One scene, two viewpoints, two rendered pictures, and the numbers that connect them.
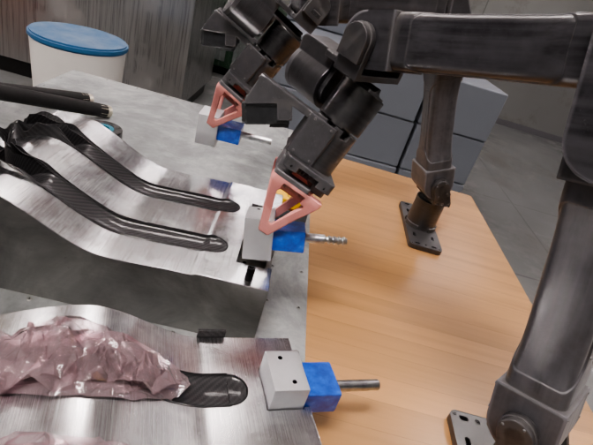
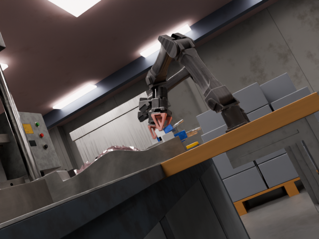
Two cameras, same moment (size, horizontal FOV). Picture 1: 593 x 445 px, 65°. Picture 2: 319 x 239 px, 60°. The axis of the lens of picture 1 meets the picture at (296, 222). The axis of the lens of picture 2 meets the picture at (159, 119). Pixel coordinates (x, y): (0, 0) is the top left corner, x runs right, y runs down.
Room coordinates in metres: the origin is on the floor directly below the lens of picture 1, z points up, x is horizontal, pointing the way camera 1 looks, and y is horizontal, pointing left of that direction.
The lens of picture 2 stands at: (-0.64, -0.40, 0.79)
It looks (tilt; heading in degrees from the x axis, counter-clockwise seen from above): 9 degrees up; 20
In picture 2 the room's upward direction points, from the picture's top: 24 degrees counter-clockwise
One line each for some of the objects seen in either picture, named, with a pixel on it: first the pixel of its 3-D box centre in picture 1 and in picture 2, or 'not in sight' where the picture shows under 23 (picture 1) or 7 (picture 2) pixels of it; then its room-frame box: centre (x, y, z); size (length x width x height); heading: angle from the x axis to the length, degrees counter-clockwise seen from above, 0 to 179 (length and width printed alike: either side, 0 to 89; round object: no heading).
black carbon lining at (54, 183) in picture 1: (109, 178); not in sight; (0.53, 0.25, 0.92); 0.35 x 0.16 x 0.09; 96
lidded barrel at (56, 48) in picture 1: (78, 90); not in sight; (2.41, 1.37, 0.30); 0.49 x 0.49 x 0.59
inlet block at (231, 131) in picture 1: (236, 132); (163, 137); (0.78, 0.15, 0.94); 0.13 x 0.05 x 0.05; 96
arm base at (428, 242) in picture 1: (424, 212); (242, 120); (0.92, -0.26, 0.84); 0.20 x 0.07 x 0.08; 3
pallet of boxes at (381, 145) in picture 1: (367, 106); (263, 140); (2.81, -0.20, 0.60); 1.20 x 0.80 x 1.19; 97
